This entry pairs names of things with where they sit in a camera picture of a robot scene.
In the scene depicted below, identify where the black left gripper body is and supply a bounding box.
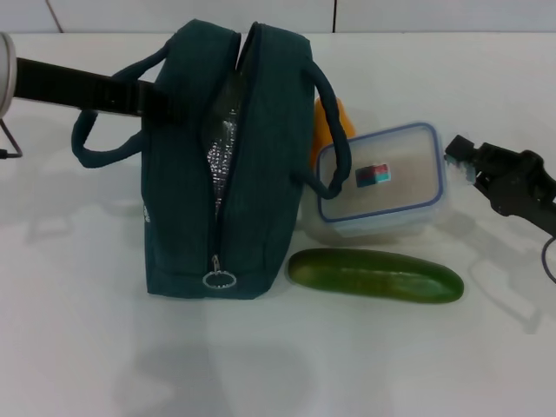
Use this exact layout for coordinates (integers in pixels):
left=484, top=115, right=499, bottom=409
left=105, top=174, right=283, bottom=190
left=15, top=56, right=116, bottom=116

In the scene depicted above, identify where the right gripper cable with plug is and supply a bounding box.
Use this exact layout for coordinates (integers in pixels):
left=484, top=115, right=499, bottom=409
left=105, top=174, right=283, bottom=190
left=540, top=236, right=556, bottom=282

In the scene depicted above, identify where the dark teal insulated bag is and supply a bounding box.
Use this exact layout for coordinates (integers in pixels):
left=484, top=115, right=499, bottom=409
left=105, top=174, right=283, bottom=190
left=71, top=19, right=353, bottom=301

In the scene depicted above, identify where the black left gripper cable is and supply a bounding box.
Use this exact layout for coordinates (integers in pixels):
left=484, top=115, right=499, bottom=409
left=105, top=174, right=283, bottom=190
left=0, top=118, right=23, bottom=162

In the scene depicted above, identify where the clear blue-rimmed food container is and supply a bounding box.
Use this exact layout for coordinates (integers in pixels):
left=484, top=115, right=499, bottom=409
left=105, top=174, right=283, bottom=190
left=314, top=122, right=447, bottom=239

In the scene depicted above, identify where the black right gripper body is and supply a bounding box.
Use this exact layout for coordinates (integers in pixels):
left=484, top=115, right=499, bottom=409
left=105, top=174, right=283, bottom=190
left=476, top=144, right=556, bottom=238

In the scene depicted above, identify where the green cucumber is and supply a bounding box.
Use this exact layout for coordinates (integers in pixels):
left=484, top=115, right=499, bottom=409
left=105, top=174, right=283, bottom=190
left=286, top=248, right=466, bottom=305

